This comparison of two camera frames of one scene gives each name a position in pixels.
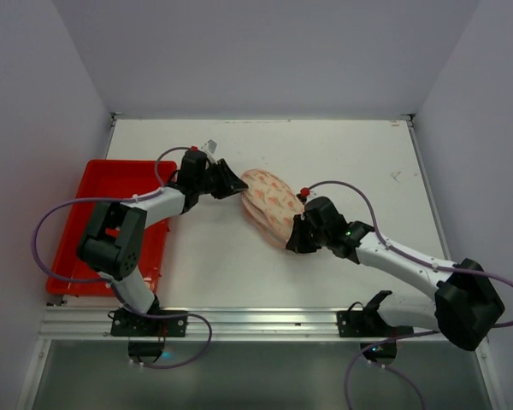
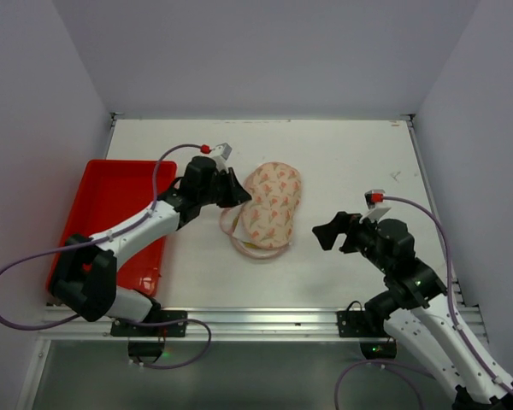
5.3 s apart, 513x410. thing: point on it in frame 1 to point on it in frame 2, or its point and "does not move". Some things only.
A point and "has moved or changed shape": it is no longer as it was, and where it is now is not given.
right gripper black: x=302 y=233 to x=348 y=235
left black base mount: x=147 y=334 does not move
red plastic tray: x=118 y=179 does not move
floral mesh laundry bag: x=269 y=206 has moved or changed shape
